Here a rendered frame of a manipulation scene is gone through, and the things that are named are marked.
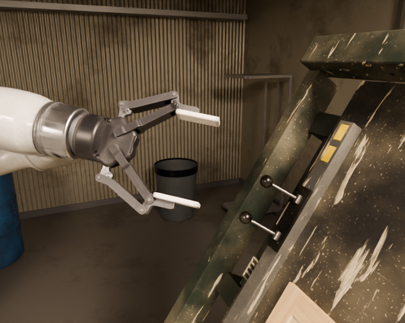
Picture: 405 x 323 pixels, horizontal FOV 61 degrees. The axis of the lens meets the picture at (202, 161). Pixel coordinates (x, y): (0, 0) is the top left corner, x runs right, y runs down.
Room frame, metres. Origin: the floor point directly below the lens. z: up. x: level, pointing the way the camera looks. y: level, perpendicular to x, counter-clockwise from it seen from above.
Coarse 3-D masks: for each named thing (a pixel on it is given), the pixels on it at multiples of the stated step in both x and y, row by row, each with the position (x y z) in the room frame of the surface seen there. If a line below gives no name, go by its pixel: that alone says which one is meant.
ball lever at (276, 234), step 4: (244, 212) 0.90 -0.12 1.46; (248, 212) 0.90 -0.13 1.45; (240, 216) 0.89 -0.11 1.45; (244, 216) 0.89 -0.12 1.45; (248, 216) 0.89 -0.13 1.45; (240, 220) 0.89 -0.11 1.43; (244, 220) 0.88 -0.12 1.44; (248, 220) 0.88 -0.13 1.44; (252, 220) 0.89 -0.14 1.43; (256, 224) 0.89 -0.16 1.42; (260, 224) 0.89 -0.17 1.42; (264, 228) 0.89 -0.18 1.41; (268, 228) 0.89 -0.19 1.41; (268, 232) 0.88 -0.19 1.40; (272, 232) 0.88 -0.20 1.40; (276, 232) 0.88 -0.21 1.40; (280, 232) 0.88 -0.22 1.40; (272, 236) 0.88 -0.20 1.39; (276, 236) 0.87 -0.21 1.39; (276, 240) 0.87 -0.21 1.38
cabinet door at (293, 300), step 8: (288, 288) 0.78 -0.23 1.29; (296, 288) 0.76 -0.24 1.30; (288, 296) 0.76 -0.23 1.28; (296, 296) 0.75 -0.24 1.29; (304, 296) 0.73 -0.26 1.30; (280, 304) 0.77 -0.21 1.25; (288, 304) 0.75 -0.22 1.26; (296, 304) 0.73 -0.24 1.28; (304, 304) 0.72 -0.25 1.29; (312, 304) 0.70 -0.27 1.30; (272, 312) 0.77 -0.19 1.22; (280, 312) 0.75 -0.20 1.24; (288, 312) 0.73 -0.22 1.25; (296, 312) 0.72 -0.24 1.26; (304, 312) 0.70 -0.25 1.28; (312, 312) 0.69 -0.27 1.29; (320, 312) 0.68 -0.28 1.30; (272, 320) 0.75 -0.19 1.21; (280, 320) 0.74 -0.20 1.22; (288, 320) 0.72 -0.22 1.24; (296, 320) 0.71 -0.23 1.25; (304, 320) 0.69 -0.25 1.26; (312, 320) 0.68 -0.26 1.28; (320, 320) 0.66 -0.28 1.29; (328, 320) 0.65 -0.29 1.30
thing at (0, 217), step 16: (0, 176) 2.88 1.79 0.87; (0, 192) 2.85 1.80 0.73; (0, 208) 2.83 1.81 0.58; (16, 208) 3.04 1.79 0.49; (0, 224) 2.81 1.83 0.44; (16, 224) 2.98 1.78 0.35; (0, 240) 2.79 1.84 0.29; (16, 240) 2.94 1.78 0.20; (0, 256) 2.77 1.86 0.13; (16, 256) 2.90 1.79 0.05
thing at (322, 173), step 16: (336, 128) 0.98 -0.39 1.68; (352, 128) 0.94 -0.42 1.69; (336, 144) 0.94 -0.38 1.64; (352, 144) 0.94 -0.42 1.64; (320, 160) 0.95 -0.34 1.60; (336, 160) 0.92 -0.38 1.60; (320, 176) 0.91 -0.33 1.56; (320, 192) 0.90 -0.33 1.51; (304, 208) 0.89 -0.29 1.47; (304, 224) 0.89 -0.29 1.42; (288, 240) 0.87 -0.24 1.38; (272, 256) 0.86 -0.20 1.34; (256, 272) 0.87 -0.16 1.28; (272, 272) 0.85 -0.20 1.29; (256, 288) 0.83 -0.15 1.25; (240, 304) 0.84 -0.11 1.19; (256, 304) 0.83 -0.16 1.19; (224, 320) 0.84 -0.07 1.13; (240, 320) 0.81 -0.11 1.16
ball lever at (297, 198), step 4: (264, 176) 0.92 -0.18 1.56; (268, 176) 0.92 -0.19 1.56; (260, 180) 0.92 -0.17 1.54; (264, 180) 0.91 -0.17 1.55; (268, 180) 0.91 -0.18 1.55; (272, 180) 0.92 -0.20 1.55; (260, 184) 0.92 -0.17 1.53; (264, 184) 0.91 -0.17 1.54; (268, 184) 0.91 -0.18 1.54; (272, 184) 0.92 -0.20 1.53; (276, 188) 0.92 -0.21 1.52; (280, 188) 0.91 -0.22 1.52; (284, 192) 0.91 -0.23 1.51; (288, 192) 0.91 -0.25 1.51; (292, 196) 0.91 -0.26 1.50; (296, 196) 0.91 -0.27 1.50; (300, 196) 0.90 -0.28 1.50; (296, 200) 0.90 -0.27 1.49; (300, 200) 0.90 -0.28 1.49
